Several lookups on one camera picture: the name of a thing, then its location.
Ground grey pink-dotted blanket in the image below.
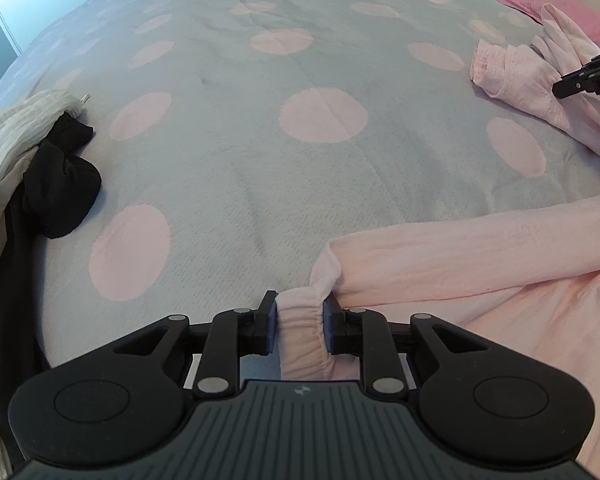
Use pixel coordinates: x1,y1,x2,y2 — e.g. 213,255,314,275
0,0,600,386

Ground dark pink pillow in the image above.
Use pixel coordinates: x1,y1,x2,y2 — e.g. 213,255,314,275
492,0,600,56

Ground black cloth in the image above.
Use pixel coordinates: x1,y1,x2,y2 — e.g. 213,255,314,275
0,110,103,463

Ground light pink shirt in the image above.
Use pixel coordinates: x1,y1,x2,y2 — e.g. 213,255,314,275
277,2,600,479

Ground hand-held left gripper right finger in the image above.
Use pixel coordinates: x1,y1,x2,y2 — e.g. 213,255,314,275
322,292,487,402

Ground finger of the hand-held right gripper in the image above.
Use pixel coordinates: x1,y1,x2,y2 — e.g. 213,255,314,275
551,44,600,100

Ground white cloth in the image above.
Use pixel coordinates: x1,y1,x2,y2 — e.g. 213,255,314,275
0,88,90,480

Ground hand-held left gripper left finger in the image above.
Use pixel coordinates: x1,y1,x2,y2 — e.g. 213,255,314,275
112,290,280,402

